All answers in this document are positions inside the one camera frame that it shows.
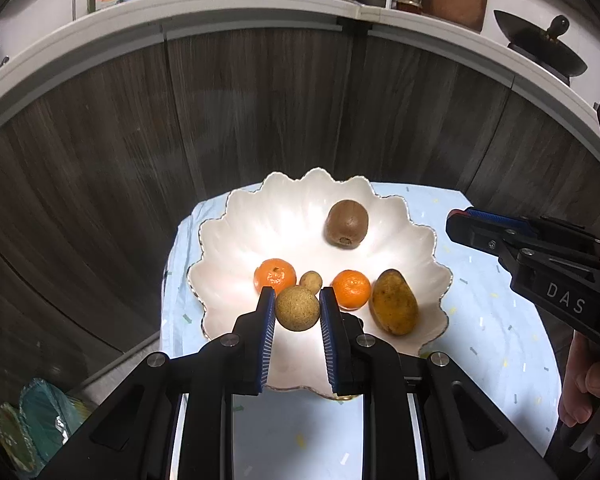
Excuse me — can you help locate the round tan speckled fruit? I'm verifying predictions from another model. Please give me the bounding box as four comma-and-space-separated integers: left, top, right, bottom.
274, 285, 320, 332

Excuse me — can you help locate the orange tangerine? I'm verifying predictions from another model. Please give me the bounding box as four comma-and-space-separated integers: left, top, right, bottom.
331, 269, 372, 310
253, 258, 297, 296

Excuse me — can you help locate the light blue patterned tablecloth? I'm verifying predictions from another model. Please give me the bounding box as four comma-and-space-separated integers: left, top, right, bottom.
159, 182, 563, 480

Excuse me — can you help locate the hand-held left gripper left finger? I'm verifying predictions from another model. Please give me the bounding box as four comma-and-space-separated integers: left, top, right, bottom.
47, 286, 277, 480

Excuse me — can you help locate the white scalloped bowl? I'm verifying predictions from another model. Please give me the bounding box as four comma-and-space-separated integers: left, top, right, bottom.
186, 167, 453, 401

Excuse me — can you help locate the white kitchen countertop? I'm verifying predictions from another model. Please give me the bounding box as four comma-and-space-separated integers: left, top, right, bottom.
0, 0, 600, 146

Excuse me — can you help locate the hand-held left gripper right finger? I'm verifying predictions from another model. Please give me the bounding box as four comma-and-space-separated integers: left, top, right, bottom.
319, 287, 561, 480

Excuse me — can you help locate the teal plastic bag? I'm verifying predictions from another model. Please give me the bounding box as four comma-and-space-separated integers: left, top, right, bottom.
0, 379, 93, 473

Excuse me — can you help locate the yellow mango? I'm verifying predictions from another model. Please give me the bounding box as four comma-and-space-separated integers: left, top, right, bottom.
371, 268, 420, 337

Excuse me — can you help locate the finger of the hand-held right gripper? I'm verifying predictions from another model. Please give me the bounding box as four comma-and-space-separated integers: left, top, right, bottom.
446, 210, 522, 272
467, 208, 600, 263

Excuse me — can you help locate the person's right hand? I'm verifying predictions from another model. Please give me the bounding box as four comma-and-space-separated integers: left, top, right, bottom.
559, 332, 600, 429

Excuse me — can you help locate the black wok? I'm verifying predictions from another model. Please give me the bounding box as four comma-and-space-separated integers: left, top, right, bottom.
494, 9, 588, 86

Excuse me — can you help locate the brown kiwi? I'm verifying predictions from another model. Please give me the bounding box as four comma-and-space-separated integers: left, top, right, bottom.
324, 199, 370, 249

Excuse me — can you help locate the small brown longan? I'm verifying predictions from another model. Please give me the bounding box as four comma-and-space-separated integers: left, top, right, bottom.
299, 270, 324, 295

